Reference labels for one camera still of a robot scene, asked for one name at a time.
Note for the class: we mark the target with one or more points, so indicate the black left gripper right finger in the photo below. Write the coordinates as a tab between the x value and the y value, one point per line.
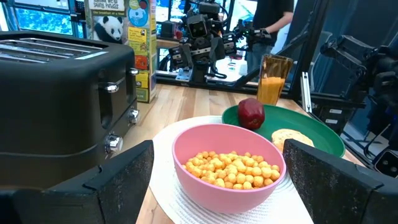
329	186

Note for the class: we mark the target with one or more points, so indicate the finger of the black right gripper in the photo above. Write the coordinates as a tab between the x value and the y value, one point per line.
229	43
178	56

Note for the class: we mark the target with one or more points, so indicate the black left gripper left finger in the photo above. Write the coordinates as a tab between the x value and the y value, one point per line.
124	186

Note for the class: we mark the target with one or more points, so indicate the panda cereal box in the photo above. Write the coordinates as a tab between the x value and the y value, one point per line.
140	46

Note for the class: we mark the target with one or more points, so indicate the toasted bagel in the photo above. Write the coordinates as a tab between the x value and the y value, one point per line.
289	137

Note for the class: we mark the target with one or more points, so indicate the red apple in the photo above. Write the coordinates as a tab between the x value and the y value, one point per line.
251	113

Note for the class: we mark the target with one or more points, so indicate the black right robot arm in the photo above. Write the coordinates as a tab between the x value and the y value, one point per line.
209	7

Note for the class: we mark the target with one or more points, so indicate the person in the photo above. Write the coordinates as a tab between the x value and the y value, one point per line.
270	15

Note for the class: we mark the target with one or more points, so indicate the white plate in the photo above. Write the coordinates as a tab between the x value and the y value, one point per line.
168	149

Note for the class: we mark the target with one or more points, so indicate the amber glass of orange juice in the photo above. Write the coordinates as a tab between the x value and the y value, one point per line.
272	88

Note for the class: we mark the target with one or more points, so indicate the green plate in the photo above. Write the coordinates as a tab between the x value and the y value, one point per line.
295	121

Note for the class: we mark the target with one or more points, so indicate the orange cereal balls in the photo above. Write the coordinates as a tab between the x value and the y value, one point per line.
233	171

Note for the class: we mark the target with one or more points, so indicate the black four-slot toaster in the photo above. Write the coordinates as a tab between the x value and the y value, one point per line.
62	109

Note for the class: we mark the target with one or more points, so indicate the pink bowl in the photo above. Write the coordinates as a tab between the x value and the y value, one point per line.
224	199

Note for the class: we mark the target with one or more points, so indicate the monitor with blue screen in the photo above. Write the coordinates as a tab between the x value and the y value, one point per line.
43	20

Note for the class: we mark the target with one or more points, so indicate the silver metal bracket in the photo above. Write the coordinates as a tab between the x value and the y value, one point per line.
183	75

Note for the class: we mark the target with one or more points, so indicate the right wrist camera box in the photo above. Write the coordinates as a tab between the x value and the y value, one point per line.
198	26

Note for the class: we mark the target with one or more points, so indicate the silver aluminium rail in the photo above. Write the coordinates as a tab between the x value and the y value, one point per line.
305	93

